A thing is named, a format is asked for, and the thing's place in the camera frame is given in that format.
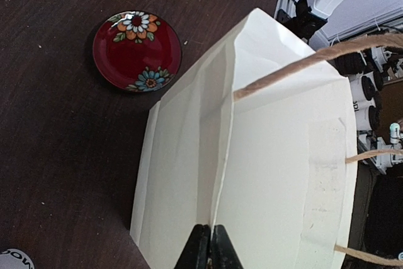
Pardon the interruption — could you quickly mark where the red floral plate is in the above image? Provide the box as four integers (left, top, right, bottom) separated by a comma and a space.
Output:
92, 11, 182, 93

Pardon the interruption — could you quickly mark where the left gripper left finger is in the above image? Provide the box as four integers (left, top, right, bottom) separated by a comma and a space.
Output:
174, 224, 210, 269

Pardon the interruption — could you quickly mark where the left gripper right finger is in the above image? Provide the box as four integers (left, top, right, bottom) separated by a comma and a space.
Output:
210, 225, 244, 269

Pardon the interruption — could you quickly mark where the cream paper bag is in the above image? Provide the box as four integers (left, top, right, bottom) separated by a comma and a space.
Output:
129, 7, 403, 269

